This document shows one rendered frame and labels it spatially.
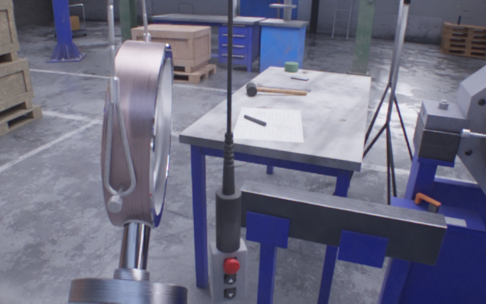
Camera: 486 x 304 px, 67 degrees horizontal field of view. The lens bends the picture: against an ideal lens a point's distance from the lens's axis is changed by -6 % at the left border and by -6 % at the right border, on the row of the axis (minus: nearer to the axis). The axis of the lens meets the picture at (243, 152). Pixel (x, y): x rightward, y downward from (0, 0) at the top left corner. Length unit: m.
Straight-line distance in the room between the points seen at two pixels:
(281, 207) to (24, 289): 1.57
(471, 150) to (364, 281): 1.11
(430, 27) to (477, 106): 11.49
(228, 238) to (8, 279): 1.89
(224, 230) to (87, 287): 0.24
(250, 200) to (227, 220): 0.56
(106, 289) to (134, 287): 0.04
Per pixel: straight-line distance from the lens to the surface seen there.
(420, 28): 12.79
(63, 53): 8.38
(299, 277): 2.22
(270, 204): 1.21
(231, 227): 0.68
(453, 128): 1.36
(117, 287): 0.62
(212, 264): 0.73
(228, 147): 0.62
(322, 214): 1.19
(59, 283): 2.32
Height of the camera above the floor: 1.48
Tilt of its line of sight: 24 degrees down
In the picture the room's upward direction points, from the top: 1 degrees clockwise
